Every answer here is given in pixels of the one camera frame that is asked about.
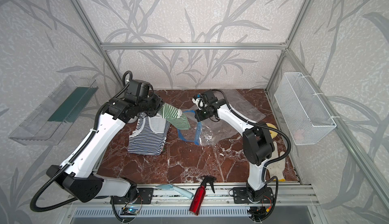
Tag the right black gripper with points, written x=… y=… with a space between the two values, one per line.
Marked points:
x=197 y=116

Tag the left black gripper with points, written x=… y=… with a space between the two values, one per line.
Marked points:
x=158 y=99

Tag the clear vacuum bag blue zip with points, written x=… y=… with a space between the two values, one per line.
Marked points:
x=208 y=132

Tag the green white striped garment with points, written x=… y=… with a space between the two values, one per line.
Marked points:
x=175 y=116

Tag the blue white striped top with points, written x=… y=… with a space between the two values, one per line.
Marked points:
x=150 y=135

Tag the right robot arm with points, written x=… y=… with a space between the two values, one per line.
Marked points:
x=257 y=141

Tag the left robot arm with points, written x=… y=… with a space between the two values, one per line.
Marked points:
x=75 y=174

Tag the white work glove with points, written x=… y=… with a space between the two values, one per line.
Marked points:
x=277 y=168

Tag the light blue brush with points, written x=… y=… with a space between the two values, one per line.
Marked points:
x=187 y=194

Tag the red spray bottle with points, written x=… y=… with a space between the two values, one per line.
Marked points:
x=200 y=194

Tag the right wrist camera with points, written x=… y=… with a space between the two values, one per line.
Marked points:
x=198 y=101

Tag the clear plastic wall shelf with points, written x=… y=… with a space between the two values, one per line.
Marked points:
x=49 y=123

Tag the white wire basket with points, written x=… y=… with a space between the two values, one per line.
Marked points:
x=305 y=115

